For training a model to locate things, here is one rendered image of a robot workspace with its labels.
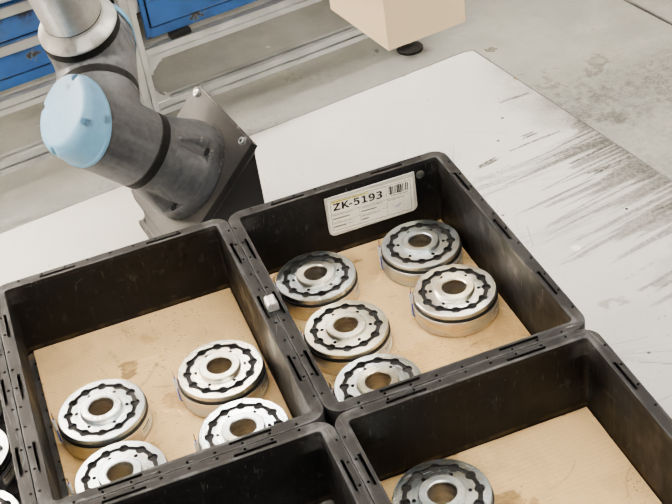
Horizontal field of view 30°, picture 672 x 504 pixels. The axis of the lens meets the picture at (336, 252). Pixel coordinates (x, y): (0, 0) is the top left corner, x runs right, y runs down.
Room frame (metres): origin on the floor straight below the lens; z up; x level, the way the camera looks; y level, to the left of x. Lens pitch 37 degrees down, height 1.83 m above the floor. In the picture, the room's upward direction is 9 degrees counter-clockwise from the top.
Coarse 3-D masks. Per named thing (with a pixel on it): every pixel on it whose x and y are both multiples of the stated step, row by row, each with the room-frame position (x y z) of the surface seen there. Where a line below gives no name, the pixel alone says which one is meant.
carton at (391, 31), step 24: (336, 0) 1.58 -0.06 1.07; (360, 0) 1.52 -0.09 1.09; (384, 0) 1.46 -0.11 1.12; (408, 0) 1.47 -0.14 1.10; (432, 0) 1.48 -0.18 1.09; (456, 0) 1.50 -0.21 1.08; (360, 24) 1.52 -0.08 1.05; (384, 24) 1.46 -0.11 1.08; (408, 24) 1.47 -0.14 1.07; (432, 24) 1.48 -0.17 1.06; (456, 24) 1.50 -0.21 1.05
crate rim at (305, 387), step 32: (224, 224) 1.29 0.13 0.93; (96, 256) 1.27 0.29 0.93; (0, 288) 1.23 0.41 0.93; (256, 288) 1.15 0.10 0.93; (0, 320) 1.17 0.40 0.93; (288, 352) 1.03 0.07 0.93; (32, 416) 0.99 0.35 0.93; (320, 416) 0.93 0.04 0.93; (32, 448) 0.95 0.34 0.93; (224, 448) 0.90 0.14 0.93; (128, 480) 0.88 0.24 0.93
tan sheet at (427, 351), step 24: (360, 264) 1.29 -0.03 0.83; (360, 288) 1.24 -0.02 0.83; (384, 288) 1.24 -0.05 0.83; (408, 288) 1.23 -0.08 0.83; (384, 312) 1.19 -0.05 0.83; (408, 312) 1.18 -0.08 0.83; (504, 312) 1.15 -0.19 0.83; (408, 336) 1.14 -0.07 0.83; (432, 336) 1.13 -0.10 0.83; (480, 336) 1.12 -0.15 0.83; (504, 336) 1.11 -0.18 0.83; (432, 360) 1.09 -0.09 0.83; (456, 360) 1.08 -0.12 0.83
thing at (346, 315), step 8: (344, 312) 1.16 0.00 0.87; (352, 312) 1.16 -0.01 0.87; (328, 320) 1.15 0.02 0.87; (336, 320) 1.15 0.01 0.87; (360, 320) 1.14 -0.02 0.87; (328, 328) 1.13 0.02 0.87; (360, 328) 1.12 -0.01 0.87; (336, 336) 1.12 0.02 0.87; (344, 336) 1.11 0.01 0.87; (352, 336) 1.11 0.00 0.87
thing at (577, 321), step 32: (416, 160) 1.36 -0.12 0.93; (448, 160) 1.35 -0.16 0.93; (320, 192) 1.33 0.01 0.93; (256, 256) 1.21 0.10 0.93; (544, 288) 1.07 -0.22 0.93; (288, 320) 1.08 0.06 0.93; (576, 320) 1.01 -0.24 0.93; (512, 352) 0.97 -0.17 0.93; (320, 384) 0.97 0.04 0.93; (416, 384) 0.95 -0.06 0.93
